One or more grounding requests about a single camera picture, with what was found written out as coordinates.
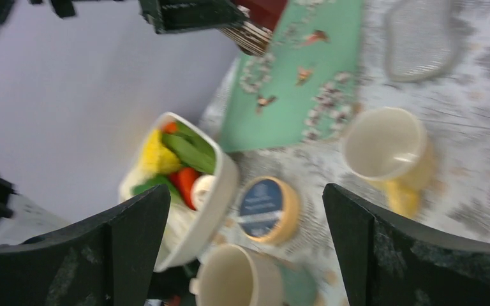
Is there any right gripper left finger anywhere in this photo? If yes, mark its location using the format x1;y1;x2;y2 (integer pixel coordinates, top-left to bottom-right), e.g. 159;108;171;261
0;185;170;305

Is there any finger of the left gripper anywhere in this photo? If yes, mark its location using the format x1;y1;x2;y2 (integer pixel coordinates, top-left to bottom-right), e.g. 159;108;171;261
139;0;245;34

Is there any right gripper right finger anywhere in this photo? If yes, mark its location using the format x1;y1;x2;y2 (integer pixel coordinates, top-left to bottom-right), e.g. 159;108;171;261
322;183;490;305

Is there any yellow mug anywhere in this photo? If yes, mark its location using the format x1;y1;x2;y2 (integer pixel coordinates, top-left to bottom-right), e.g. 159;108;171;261
341;107;436;219

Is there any cream floral mug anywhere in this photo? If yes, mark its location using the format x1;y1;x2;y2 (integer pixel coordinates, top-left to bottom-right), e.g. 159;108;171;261
189;244;285;306

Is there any light green mug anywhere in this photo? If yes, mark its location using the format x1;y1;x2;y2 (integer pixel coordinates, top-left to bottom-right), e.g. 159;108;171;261
277;263;318;306

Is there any toy yellow napa cabbage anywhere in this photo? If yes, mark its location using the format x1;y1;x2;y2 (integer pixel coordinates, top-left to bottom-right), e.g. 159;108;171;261
137;129;182;175

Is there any toy mushroom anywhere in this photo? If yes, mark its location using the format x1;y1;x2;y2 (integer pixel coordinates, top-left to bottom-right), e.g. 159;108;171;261
191;175;216;211

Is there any white vegetable tub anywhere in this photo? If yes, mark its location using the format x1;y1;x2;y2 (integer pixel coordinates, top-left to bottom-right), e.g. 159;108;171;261
119;112;239;272

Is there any round blue lid tin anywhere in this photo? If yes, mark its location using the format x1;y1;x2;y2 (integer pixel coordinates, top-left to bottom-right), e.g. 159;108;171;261
236;176;302;245

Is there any toy green leafy vegetable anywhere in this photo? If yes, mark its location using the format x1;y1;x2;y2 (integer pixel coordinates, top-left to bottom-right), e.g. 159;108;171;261
123;121;216;207

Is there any green floral tray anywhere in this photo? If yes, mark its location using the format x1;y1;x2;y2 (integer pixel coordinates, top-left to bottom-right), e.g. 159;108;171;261
218;0;363;152

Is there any grey oval dish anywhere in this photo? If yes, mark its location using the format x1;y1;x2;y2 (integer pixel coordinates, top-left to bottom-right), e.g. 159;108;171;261
384;0;461;82

